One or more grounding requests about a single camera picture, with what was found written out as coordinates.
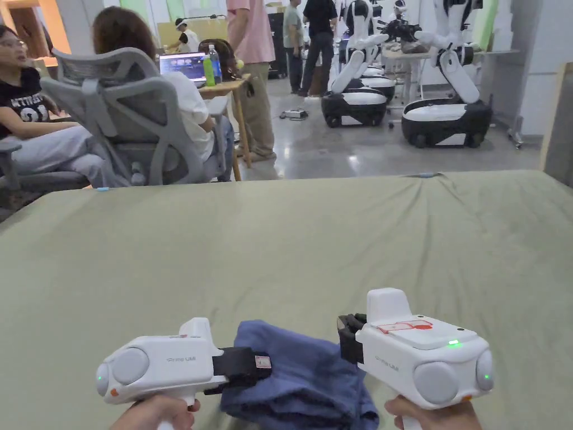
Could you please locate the dark blue garment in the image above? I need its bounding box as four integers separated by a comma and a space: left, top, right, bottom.
218, 319, 381, 430

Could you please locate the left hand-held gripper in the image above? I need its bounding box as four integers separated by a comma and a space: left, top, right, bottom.
95, 317, 275, 430

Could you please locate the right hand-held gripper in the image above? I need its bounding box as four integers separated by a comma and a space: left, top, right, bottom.
336, 288, 495, 430

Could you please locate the green plastic bottle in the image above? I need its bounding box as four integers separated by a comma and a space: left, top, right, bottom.
203, 49, 223, 87

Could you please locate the white and black wheeled robot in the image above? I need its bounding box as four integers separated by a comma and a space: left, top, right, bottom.
400, 0, 495, 149
321, 0, 398, 129

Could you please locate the wooden table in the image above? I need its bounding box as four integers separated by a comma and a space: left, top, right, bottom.
196, 73, 254, 169

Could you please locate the open laptop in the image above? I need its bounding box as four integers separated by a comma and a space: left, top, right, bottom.
158, 51, 209, 88

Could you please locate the bed with pale green sheet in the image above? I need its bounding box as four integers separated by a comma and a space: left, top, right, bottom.
0, 169, 573, 430

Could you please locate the person's left hand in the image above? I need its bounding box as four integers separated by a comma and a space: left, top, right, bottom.
109, 393, 201, 430

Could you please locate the person's right hand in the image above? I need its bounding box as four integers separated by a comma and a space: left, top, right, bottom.
383, 395, 482, 430

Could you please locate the grey mesh office chair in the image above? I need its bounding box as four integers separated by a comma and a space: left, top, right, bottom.
39, 46, 230, 187

